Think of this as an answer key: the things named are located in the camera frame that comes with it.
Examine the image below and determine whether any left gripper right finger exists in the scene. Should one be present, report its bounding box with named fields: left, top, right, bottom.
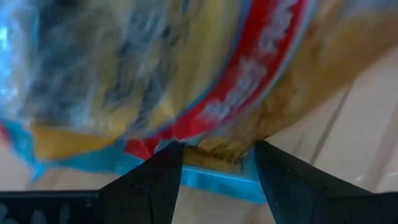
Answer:
left=253, top=139, right=374, bottom=224

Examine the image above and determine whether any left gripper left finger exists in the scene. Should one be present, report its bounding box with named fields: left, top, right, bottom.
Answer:
left=98, top=140, right=185, bottom=224

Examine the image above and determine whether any blue yellow ramen pack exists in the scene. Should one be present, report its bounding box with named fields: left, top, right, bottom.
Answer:
left=0, top=0, right=398, bottom=205

